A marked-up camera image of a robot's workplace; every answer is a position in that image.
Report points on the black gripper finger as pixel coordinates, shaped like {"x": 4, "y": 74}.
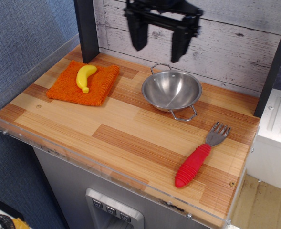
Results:
{"x": 138, "y": 31}
{"x": 180, "y": 42}

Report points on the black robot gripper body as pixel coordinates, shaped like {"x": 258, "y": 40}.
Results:
{"x": 167, "y": 14}

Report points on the silver metal bowl with handles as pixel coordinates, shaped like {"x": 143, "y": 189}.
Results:
{"x": 172, "y": 91}

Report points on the yellow toy banana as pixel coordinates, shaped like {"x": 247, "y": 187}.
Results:
{"x": 82, "y": 77}

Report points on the orange knitted cloth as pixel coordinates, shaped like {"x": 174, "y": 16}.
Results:
{"x": 99, "y": 84}

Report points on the clear acrylic table guard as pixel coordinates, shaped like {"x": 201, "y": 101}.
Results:
{"x": 128, "y": 142}

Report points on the white ridged side unit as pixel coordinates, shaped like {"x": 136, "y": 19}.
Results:
{"x": 264, "y": 160}

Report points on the silver toy fridge cabinet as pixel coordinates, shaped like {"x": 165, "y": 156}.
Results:
{"x": 70, "y": 183}

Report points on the silver dispenser button panel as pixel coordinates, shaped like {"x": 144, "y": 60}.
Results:
{"x": 111, "y": 211}

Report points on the dark left vertical post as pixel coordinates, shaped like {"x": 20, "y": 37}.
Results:
{"x": 84, "y": 11}

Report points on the dark vertical post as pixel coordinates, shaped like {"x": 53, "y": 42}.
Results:
{"x": 269, "y": 83}
{"x": 84, "y": 11}

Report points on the dark right vertical post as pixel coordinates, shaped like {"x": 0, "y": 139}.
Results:
{"x": 269, "y": 83}

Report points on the red handled metal spatula fork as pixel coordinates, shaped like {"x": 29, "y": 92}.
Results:
{"x": 193, "y": 163}

